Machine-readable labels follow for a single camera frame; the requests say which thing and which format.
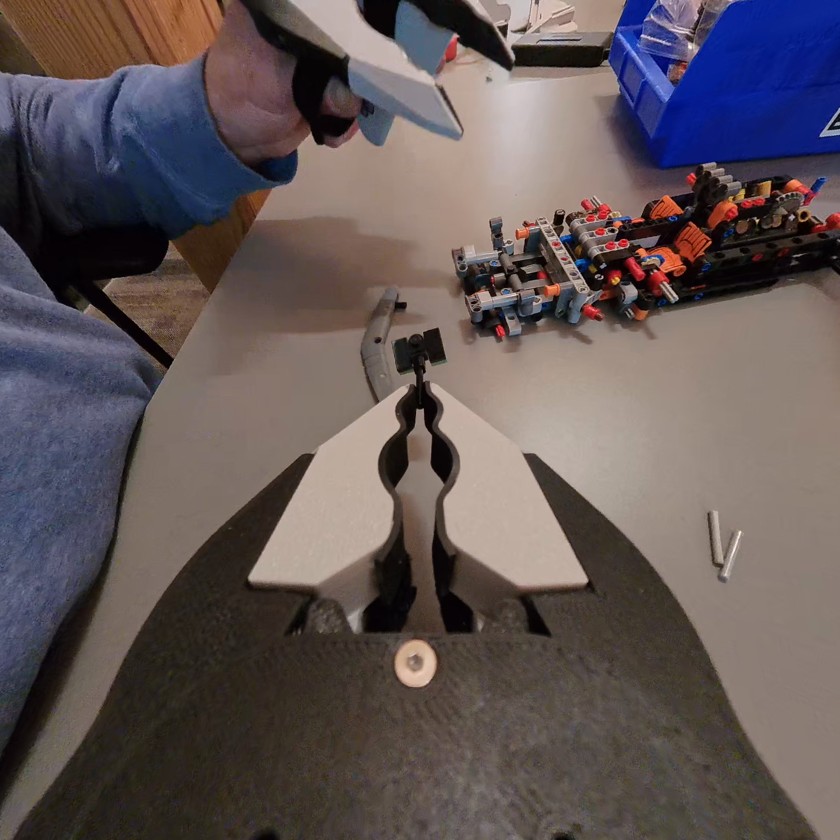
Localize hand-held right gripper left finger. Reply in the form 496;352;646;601
247;385;422;634

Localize person's left hand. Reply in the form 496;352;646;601
203;7;365;166

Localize black green lego piece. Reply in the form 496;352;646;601
392;327;448;427

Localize grey curved lego panel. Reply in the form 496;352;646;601
360;285;409;404

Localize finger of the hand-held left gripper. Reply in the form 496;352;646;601
392;0;459;77
346;41;465;142

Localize person's torso in blue sweater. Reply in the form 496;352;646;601
0;223;165;749

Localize white cardboard cutouts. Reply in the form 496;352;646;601
486;0;567;34

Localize black foam block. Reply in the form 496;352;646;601
512;29;614;68

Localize lego chassis model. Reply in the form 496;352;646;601
451;163;840;341

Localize blue storage bin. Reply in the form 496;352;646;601
608;0;840;169

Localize clear plastic bags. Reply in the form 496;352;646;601
640;0;729;83

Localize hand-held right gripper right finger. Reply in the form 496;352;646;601
420;382;589;634

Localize black chair frame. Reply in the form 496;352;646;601
39;230;175;368

